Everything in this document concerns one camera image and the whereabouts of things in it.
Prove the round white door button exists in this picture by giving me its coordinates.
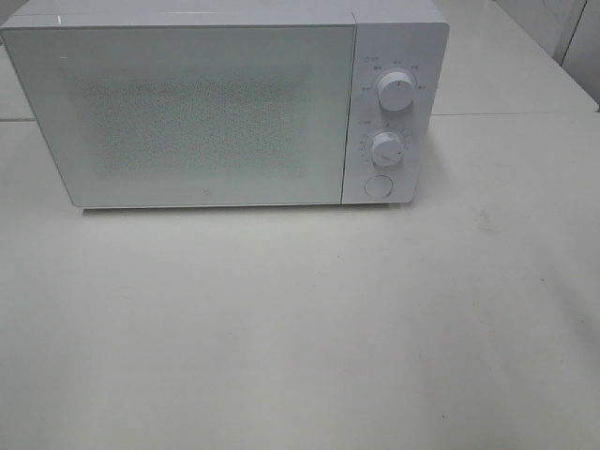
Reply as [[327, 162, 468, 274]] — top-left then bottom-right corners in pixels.
[[364, 174, 394, 199]]

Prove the white microwave door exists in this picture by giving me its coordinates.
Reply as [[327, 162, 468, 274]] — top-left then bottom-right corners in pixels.
[[3, 25, 354, 208]]

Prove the white microwave oven body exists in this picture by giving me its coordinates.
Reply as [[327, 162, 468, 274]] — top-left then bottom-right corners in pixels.
[[1, 1, 449, 207]]

